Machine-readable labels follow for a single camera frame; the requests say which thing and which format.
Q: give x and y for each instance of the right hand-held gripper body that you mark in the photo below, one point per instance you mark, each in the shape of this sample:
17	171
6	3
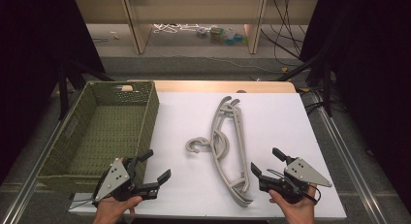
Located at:
305	175

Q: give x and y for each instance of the dark curtain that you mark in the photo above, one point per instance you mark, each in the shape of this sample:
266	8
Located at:
32	56
371	56

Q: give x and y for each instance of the colourful plastic toys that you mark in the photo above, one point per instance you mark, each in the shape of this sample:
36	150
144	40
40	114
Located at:
223	35

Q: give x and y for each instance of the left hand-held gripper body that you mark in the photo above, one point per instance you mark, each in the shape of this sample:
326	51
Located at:
114	178

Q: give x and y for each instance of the beige wooden shelf frame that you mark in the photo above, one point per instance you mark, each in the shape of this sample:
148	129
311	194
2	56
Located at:
139	30

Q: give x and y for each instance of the grey plastic clothes hanger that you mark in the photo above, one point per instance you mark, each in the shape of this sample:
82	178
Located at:
236	102
195	143
244	202

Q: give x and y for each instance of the aluminium rail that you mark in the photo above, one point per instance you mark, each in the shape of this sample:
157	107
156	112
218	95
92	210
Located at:
349	159
29	185

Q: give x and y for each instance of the person's right hand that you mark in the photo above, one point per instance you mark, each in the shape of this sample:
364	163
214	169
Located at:
299	214

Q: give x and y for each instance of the light wooden table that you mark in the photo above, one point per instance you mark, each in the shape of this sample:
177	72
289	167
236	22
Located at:
200	86

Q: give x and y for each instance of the green woven basket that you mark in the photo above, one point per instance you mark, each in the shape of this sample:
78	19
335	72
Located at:
106	133

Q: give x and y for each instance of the black metal stand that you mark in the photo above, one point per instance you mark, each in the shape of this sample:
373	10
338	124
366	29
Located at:
63	88
327	88

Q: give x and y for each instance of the person's left hand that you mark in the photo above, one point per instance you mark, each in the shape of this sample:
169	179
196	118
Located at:
111	212

